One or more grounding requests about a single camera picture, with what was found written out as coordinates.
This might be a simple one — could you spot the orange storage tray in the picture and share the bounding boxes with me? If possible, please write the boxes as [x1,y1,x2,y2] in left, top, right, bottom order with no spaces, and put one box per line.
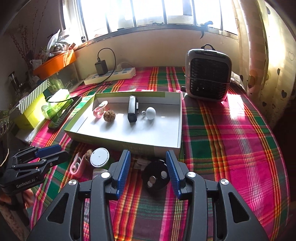
[33,50,76,80]

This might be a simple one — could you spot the black window handle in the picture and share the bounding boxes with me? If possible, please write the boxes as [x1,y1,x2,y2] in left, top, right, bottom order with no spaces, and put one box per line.
[200,21,213,39]

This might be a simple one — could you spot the white power strip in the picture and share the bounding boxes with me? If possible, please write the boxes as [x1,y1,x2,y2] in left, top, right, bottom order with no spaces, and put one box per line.
[84,68,136,85]

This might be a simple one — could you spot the green tissue pack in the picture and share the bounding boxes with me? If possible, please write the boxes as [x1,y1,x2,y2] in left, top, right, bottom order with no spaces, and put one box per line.
[41,89,72,120]

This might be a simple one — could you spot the shallow green cardboard box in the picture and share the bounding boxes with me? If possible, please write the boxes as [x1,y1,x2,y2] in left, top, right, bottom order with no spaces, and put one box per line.
[65,91,182,157]

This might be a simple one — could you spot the black round disc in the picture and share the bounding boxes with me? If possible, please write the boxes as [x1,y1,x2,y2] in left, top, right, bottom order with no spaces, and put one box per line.
[142,160,170,193]

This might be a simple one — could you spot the black power adapter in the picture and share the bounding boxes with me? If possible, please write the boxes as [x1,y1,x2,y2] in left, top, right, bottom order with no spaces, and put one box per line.
[95,60,108,75]

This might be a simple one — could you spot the walnut in box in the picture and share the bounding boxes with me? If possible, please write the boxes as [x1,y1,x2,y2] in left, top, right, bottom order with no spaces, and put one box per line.
[103,110,116,122]

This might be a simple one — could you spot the black rectangular device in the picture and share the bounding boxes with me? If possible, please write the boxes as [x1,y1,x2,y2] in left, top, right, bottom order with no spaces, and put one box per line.
[127,95,138,123]

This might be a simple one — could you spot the pink clip with teal pad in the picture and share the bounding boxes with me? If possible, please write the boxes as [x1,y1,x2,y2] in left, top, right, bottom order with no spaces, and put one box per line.
[93,100,109,118]

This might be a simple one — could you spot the white mushroom-shaped knob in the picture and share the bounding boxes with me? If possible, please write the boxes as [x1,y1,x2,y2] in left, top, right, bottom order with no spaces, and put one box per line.
[142,107,156,121]

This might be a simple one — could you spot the walnut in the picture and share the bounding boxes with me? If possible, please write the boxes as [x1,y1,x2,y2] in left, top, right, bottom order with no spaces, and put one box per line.
[84,149,93,162]
[103,110,116,122]

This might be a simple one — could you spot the yellow green box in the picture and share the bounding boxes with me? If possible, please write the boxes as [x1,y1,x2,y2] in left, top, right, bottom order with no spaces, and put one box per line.
[14,79,52,130]

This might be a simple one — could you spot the black charging cable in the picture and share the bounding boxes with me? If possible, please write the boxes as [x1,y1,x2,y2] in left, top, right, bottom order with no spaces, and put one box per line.
[45,47,117,103]

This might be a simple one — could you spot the black smartphone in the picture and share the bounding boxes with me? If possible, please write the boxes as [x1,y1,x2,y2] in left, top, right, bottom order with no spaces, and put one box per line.
[48,96,82,130]

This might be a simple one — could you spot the heart patterned curtain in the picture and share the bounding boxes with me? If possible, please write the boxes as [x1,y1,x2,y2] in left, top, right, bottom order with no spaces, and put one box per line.
[233,1,295,128]

